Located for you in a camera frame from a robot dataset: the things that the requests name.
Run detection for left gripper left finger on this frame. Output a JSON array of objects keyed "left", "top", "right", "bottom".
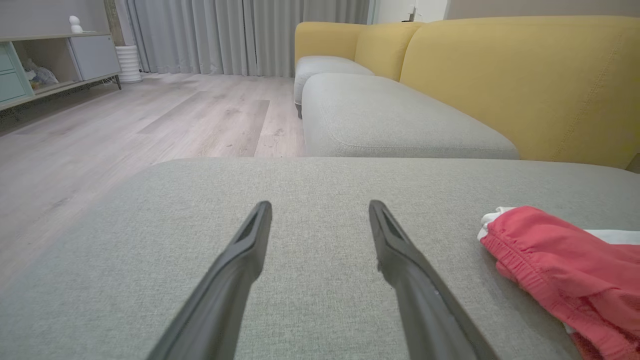
[{"left": 145, "top": 201, "right": 273, "bottom": 360}]

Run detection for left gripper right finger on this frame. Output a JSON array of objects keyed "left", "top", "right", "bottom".
[{"left": 368, "top": 200, "right": 501, "bottom": 360}]

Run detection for red shorts with white stripe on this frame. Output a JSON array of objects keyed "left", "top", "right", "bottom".
[{"left": 477, "top": 205, "right": 640, "bottom": 360}]

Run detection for red and white jersey shirt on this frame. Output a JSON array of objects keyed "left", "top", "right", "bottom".
[{"left": 582, "top": 228, "right": 640, "bottom": 247}]

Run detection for large grey sofa seat cushion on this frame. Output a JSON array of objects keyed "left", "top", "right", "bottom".
[{"left": 0, "top": 157, "right": 640, "bottom": 360}]

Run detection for wide yellow sofa backrest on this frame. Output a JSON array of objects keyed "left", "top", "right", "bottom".
[{"left": 400, "top": 15, "right": 640, "bottom": 169}]

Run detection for white ribbed cylinder device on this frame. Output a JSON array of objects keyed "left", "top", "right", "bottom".
[{"left": 115, "top": 45, "right": 144, "bottom": 84}]

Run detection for small grey sofa seat cushion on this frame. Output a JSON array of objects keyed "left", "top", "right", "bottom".
[{"left": 293, "top": 55, "right": 376, "bottom": 119}]

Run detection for grey pleated curtain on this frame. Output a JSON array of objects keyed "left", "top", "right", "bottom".
[{"left": 114, "top": 0, "right": 373, "bottom": 78}]

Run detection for narrow yellow sofa backrest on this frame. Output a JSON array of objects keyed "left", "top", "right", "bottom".
[{"left": 354, "top": 22, "right": 426, "bottom": 82}]

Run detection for low cabinet with green drawers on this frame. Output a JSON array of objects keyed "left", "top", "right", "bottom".
[{"left": 0, "top": 32, "right": 122, "bottom": 112}]

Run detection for yellow sofa end backrest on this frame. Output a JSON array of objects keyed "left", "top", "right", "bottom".
[{"left": 294, "top": 21, "right": 368, "bottom": 66}]

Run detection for clutter in cabinet shelf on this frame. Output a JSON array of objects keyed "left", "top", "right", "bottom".
[{"left": 22, "top": 57, "right": 60, "bottom": 91}]

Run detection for brown plant trunk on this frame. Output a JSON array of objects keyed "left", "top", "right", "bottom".
[{"left": 103, "top": 0, "right": 126, "bottom": 47}]

